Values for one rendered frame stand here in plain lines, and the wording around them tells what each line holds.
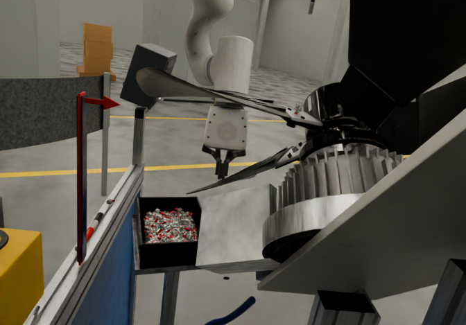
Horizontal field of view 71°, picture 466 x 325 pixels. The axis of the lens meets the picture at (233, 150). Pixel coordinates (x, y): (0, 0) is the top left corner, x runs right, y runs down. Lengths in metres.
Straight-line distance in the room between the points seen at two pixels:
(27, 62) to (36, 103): 4.20
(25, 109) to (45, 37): 2.51
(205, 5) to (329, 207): 0.50
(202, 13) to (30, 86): 1.59
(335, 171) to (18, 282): 0.38
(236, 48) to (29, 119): 1.66
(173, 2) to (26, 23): 2.39
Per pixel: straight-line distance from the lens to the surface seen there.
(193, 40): 0.81
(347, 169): 0.46
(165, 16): 6.57
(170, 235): 0.83
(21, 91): 2.19
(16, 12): 6.39
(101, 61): 8.53
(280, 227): 0.44
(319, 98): 0.60
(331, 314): 0.64
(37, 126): 2.28
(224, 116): 0.77
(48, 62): 4.69
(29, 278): 0.44
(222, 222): 0.61
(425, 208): 0.33
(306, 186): 0.46
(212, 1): 0.74
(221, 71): 0.78
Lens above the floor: 1.31
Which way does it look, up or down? 18 degrees down
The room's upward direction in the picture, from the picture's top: 9 degrees clockwise
